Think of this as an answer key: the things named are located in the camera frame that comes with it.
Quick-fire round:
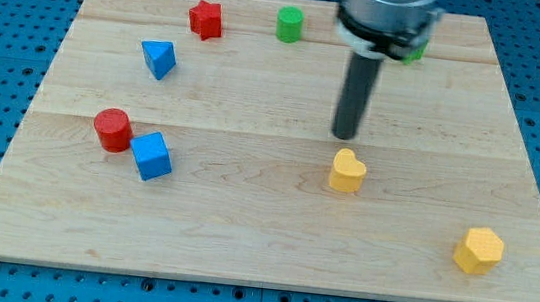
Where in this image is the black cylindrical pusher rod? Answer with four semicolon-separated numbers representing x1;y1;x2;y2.
331;52;383;140

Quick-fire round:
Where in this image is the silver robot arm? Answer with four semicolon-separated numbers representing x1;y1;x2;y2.
331;0;444;140

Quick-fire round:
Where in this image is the green block behind arm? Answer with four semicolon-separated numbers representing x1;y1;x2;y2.
402;42;428;65

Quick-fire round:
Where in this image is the red star block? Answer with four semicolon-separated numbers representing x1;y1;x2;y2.
189;0;223;41

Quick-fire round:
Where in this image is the blue triangle block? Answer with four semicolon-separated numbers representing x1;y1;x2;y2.
141;40;177;80

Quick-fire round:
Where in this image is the green cylinder block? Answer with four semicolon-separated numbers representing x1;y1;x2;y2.
275;6;304;44

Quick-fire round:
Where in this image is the yellow heart block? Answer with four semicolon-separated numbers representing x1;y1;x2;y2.
328;148;368;193

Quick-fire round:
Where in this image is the wooden board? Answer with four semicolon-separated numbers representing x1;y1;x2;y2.
0;0;540;302

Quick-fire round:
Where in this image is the yellow hexagon block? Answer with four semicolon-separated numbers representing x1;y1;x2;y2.
452;227;505;275

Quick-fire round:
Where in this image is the blue cube block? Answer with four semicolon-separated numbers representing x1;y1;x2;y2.
130;132;173;181

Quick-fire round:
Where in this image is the red cylinder block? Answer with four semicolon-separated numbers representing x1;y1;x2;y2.
93;108;133;153

